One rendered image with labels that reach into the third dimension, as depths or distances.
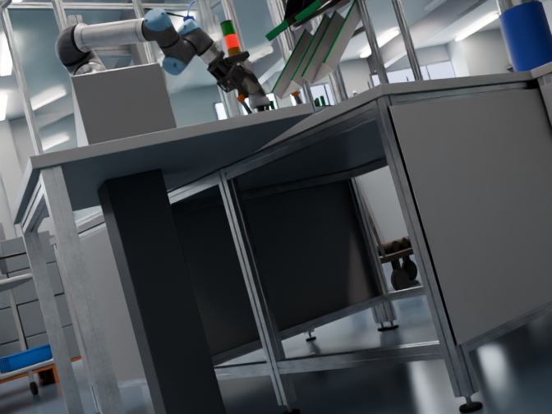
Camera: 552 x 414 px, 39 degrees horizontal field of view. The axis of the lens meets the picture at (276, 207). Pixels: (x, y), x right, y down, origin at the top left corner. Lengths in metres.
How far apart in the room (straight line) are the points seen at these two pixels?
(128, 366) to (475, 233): 1.72
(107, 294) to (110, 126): 1.34
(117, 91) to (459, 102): 0.95
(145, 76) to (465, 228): 0.97
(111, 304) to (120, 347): 0.18
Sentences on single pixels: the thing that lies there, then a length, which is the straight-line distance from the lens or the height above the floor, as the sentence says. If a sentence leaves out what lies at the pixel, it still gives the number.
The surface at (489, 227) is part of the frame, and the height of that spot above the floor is 0.43.
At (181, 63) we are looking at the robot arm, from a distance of 2.60.
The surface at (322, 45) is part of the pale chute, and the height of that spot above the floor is 1.11.
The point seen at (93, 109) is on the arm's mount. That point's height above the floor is 1.02.
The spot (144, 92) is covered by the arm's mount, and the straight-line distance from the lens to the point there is 2.22.
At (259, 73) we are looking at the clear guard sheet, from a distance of 4.29.
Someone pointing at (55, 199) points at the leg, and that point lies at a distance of 1.80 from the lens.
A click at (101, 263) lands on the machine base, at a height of 0.67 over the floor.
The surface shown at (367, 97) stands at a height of 0.84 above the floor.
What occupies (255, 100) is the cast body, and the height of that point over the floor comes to 1.04.
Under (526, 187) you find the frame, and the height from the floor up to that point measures 0.51.
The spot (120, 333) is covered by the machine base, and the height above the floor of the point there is 0.37.
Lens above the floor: 0.51
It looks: 3 degrees up
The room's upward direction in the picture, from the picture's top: 15 degrees counter-clockwise
